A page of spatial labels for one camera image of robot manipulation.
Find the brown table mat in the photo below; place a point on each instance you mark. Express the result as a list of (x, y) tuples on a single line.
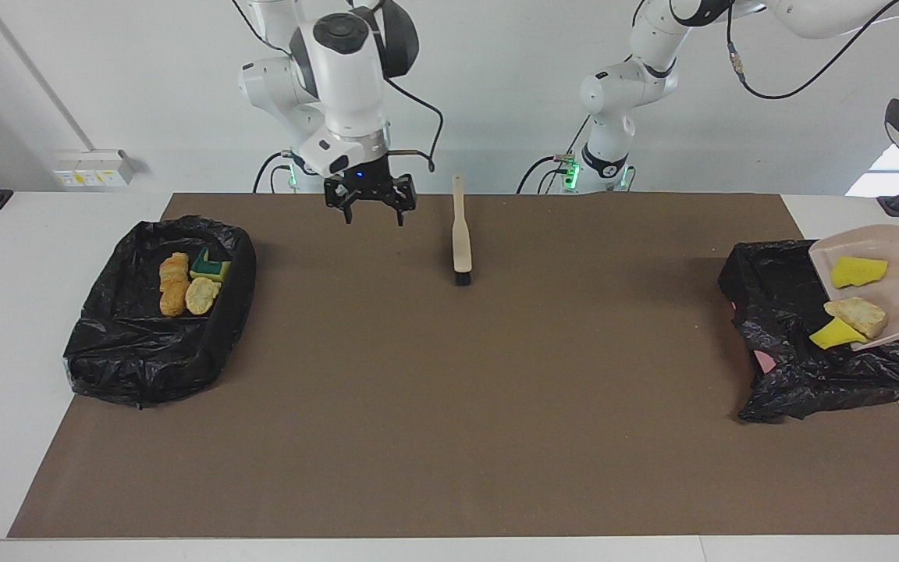
[(449, 453)]

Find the right black trash bag bin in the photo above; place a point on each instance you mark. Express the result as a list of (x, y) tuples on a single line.
[(129, 351)]

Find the yellow sponge with green back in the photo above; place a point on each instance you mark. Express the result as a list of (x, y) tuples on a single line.
[(211, 269)]

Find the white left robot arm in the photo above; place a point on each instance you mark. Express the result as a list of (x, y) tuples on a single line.
[(613, 86)]

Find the beige hand brush black bristles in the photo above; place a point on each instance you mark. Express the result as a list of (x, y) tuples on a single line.
[(462, 242)]

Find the pale rock-like bread chunk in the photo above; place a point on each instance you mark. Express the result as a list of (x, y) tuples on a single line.
[(859, 314)]

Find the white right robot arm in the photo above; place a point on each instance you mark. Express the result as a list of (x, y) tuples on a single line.
[(340, 78)]

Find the small yellow sponge piece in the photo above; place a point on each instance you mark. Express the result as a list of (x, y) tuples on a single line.
[(832, 336)]

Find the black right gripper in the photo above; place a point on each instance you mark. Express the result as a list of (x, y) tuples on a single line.
[(367, 181)]

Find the wide yellow sponge piece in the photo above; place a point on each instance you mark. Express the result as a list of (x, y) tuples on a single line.
[(859, 272)]

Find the brown peanut-shaped bread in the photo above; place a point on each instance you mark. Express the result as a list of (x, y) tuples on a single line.
[(174, 300)]

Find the black trash bag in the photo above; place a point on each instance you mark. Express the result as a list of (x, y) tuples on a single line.
[(808, 382)]

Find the pink plastic bin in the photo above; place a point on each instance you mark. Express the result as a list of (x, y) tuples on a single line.
[(764, 361)]

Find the orange striped bread roll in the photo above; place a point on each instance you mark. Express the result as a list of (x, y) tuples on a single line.
[(174, 269)]

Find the white wall outlet box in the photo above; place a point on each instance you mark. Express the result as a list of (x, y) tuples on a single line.
[(90, 173)]

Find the white wall conduit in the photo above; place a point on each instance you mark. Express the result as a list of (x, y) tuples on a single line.
[(38, 74)]

